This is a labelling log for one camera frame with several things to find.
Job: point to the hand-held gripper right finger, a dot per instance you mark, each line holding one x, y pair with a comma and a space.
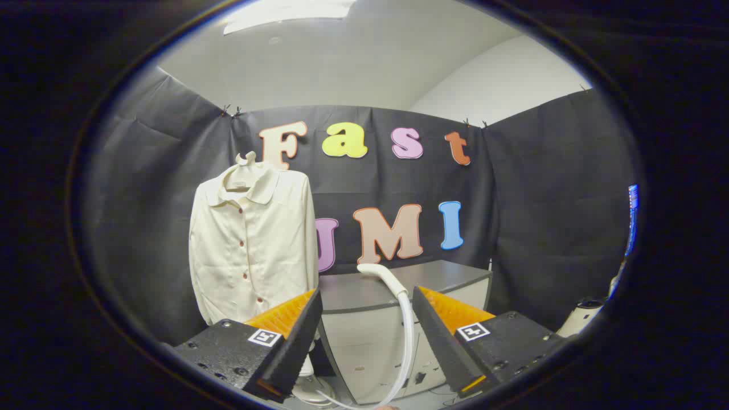
441, 341

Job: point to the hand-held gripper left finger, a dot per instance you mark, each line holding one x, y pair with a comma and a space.
296, 347

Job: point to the cream button-up shirt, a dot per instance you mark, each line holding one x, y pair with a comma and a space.
250, 256

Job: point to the white clothes hanger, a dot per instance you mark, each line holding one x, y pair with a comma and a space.
249, 158

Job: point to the grey and white cabinet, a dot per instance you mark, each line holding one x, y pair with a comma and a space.
364, 341

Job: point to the computer monitor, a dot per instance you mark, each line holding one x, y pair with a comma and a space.
632, 216

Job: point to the ceiling light panel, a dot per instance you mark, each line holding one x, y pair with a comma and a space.
285, 14

